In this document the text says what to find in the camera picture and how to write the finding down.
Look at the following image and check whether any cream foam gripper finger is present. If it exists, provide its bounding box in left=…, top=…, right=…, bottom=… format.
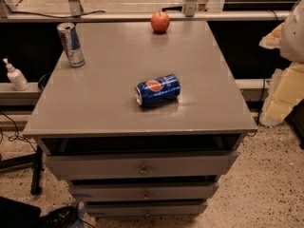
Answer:
left=259, top=24, right=283, bottom=49

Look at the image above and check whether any red apple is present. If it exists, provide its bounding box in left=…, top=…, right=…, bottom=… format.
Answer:
left=150, top=11, right=170, bottom=33

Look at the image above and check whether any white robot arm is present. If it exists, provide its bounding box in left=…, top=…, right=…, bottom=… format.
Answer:
left=259, top=0, right=304, bottom=64

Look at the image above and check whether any blue Pepsi can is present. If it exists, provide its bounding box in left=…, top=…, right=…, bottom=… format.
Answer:
left=135, top=74, right=181, bottom=106

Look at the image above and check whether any top grey drawer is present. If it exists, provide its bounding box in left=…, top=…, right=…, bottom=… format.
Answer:
left=46, top=151, right=238, bottom=181

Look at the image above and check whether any grey drawer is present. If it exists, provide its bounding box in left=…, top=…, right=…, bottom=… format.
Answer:
left=86, top=200, right=207, bottom=217
left=69, top=182, right=219, bottom=202
left=46, top=151, right=238, bottom=181

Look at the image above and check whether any grey drawer cabinet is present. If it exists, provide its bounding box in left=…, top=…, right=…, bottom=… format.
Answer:
left=24, top=21, right=257, bottom=217

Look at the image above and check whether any silver blue Red Bull can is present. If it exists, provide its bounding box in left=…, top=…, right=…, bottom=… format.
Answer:
left=57, top=22, right=86, bottom=67

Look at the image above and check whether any middle grey drawer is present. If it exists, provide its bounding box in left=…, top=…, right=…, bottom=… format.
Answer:
left=69, top=182, right=219, bottom=202

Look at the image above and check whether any bottom grey drawer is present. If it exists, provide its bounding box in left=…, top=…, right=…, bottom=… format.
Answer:
left=86, top=200, right=207, bottom=217

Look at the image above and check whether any white pump bottle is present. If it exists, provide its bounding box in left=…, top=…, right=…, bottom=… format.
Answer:
left=3, top=58, right=29, bottom=91

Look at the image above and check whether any black stand leg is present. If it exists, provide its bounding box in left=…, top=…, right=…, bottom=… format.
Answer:
left=0, top=147, right=43, bottom=196

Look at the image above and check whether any black shoe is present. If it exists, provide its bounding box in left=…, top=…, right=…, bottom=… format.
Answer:
left=38, top=206, right=77, bottom=228

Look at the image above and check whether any grey metal rail frame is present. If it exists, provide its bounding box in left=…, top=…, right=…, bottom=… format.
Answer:
left=1, top=0, right=300, bottom=22

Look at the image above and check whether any black cable on rail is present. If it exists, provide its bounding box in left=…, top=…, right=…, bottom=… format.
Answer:
left=9, top=9, right=106, bottom=19

